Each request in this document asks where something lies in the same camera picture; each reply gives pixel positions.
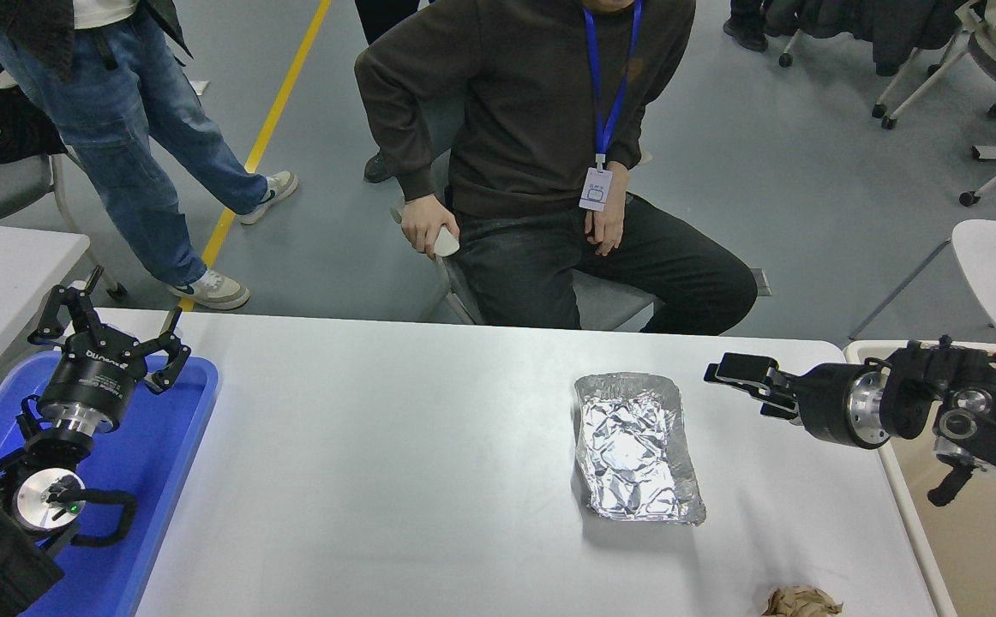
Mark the person's left hand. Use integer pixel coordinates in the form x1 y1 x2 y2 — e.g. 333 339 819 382
585 161 631 257

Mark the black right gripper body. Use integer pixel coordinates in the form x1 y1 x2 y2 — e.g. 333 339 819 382
794 362 860 447

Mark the foil tray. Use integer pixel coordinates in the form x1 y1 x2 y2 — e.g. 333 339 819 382
573 372 707 525

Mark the grey office chair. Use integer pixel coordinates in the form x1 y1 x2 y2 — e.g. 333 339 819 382
389 86 662 333

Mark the blue plastic tray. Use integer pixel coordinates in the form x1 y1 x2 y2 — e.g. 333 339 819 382
0 350 219 617

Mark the blue lanyard with badge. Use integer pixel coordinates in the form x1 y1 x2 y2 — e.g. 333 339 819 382
578 0 645 213

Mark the large pale bin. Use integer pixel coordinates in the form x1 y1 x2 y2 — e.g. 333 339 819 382
843 340 996 617

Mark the black bag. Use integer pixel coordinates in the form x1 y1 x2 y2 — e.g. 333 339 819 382
0 17 67 168

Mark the person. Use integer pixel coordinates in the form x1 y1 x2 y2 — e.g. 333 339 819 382
723 0 769 52
354 0 426 183
0 0 300 311
354 0 759 337

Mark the white side table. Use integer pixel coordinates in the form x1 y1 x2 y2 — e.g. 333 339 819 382
0 221 91 404

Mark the dark jacket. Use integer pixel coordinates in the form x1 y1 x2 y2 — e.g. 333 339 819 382
764 0 975 76

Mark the person's right hand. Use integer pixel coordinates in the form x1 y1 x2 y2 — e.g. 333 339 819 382
399 195 461 256

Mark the crumpled tan paper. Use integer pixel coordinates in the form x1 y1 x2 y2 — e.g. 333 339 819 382
761 585 843 617

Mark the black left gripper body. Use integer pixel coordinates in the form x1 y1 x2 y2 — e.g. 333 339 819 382
37 330 153 427

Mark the white-legged chair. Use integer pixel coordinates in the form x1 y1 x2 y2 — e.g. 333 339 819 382
777 30 923 119

